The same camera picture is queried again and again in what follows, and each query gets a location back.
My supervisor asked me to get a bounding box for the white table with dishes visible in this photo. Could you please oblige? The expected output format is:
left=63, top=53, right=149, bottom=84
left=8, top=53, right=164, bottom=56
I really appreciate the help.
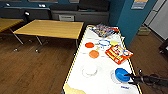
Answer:
left=61, top=23, right=144, bottom=94

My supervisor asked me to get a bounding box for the small yellow bowl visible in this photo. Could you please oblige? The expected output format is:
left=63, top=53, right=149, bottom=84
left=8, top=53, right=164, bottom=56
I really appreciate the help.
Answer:
left=110, top=40, right=120, bottom=47

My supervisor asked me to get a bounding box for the cardboard box on floor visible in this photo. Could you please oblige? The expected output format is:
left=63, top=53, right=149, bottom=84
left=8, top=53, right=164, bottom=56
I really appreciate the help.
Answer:
left=137, top=25, right=152, bottom=36

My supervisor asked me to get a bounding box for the white bowl with blue rim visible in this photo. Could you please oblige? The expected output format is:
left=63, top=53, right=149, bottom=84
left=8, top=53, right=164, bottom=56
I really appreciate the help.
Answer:
left=98, top=39, right=111, bottom=48

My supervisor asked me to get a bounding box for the red flat disc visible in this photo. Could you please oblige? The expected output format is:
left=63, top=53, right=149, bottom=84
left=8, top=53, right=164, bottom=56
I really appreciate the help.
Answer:
left=84, top=42, right=95, bottom=49

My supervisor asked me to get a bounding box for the colourful snack bag pile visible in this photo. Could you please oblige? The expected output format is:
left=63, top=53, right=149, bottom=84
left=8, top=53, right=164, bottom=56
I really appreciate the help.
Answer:
left=91, top=23, right=120, bottom=38

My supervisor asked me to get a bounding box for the white double door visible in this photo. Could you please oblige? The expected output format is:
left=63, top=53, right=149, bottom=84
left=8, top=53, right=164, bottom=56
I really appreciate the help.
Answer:
left=143, top=0, right=168, bottom=32

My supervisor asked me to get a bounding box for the yellow pillar sign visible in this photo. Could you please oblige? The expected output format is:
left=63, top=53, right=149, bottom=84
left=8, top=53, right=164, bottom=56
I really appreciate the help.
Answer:
left=130, top=0, right=149, bottom=10

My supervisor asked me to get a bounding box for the white sheet on sofa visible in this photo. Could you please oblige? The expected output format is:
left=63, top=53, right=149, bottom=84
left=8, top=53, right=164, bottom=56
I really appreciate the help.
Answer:
left=59, top=14, right=75, bottom=22

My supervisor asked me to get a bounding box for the small white sill item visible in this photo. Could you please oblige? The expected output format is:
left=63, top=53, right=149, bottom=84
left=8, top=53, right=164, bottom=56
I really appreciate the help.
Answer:
left=3, top=2, right=11, bottom=7
left=38, top=3, right=46, bottom=8

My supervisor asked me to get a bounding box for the grey wall sofa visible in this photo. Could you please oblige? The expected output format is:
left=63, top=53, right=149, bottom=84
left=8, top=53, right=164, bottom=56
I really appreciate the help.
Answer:
left=0, top=0, right=111, bottom=25

